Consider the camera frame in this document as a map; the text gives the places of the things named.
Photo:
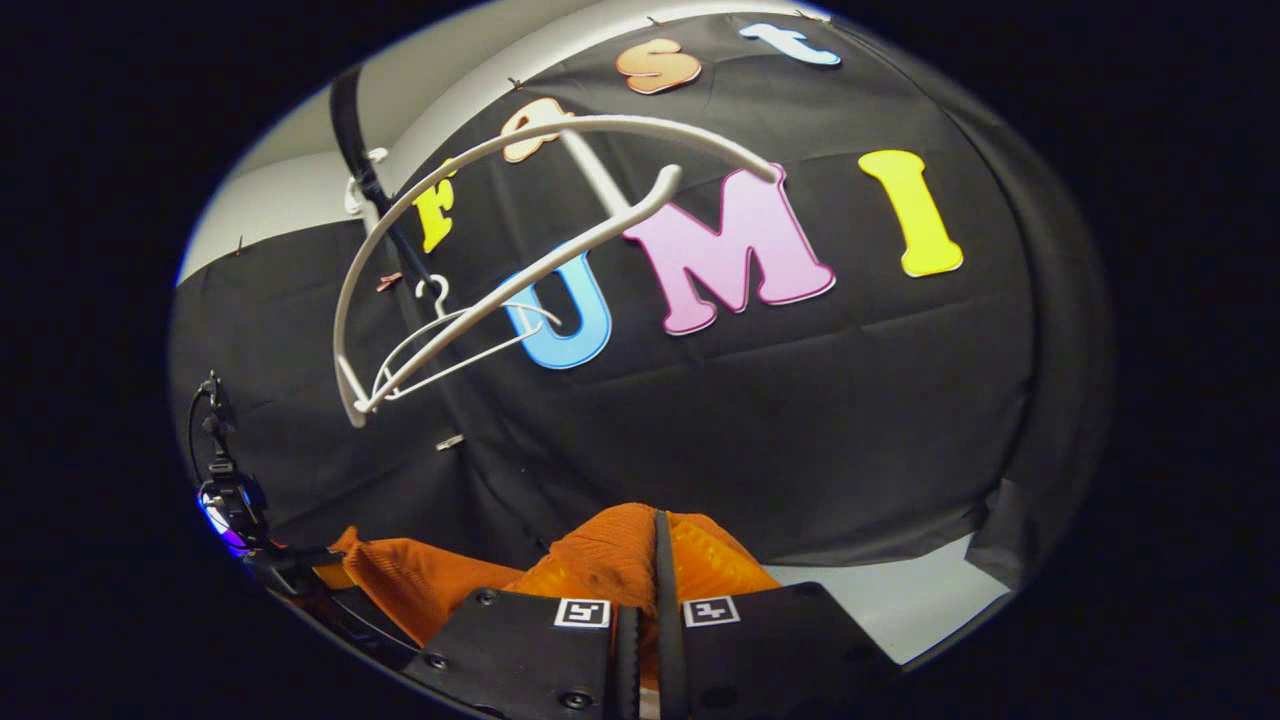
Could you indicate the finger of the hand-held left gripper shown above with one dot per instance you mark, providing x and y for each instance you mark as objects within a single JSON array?
[{"x": 350, "y": 622}]

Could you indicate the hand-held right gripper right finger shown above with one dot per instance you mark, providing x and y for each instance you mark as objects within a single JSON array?
[{"x": 672, "y": 660}]

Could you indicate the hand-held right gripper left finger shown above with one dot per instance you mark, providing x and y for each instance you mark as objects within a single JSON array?
[{"x": 520, "y": 650}]

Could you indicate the white plastic clothes hanger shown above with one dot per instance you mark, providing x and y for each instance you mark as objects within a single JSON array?
[
  {"x": 620, "y": 121},
  {"x": 441, "y": 305}
]

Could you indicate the silver cloth clip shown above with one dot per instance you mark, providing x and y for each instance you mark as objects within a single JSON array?
[{"x": 450, "y": 441}]

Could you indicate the pink cloth clip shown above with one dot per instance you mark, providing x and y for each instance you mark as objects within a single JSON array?
[{"x": 389, "y": 282}]

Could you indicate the black backdrop cloth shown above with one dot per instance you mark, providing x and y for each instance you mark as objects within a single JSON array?
[{"x": 800, "y": 420}]

